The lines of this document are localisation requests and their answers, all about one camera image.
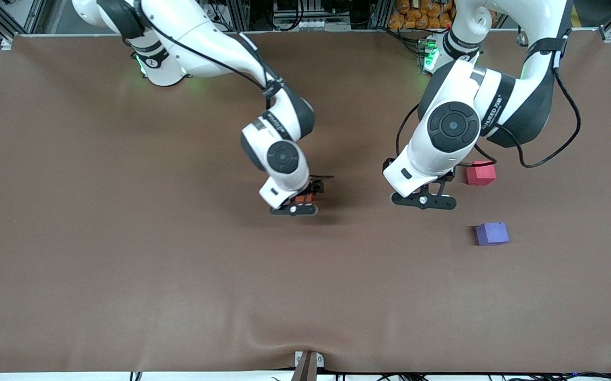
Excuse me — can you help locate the red foam block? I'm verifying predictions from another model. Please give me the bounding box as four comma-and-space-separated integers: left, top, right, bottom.
466, 161, 496, 186

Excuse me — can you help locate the brown table mat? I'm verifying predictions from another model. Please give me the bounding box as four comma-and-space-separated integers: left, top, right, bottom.
0, 29, 611, 374

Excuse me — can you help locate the purple foam block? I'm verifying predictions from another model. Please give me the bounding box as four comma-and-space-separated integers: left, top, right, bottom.
475, 222, 509, 247

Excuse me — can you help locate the pile of orange objects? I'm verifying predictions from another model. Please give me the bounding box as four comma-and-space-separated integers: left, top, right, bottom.
388, 0, 457, 30

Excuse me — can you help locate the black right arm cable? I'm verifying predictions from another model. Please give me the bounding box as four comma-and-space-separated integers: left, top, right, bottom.
136, 0, 285, 93

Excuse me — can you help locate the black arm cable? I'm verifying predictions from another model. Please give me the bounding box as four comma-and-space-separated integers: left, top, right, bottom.
136, 0, 285, 93
395, 32, 582, 169

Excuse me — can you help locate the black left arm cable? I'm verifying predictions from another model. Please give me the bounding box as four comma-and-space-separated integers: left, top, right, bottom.
395, 32, 582, 169

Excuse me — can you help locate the metal camera pole bracket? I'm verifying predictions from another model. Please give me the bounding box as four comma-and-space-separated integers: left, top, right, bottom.
291, 351, 325, 381

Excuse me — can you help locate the aluminium frame post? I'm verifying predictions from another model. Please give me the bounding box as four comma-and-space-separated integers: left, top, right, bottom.
229, 0, 251, 31
371, 0, 393, 30

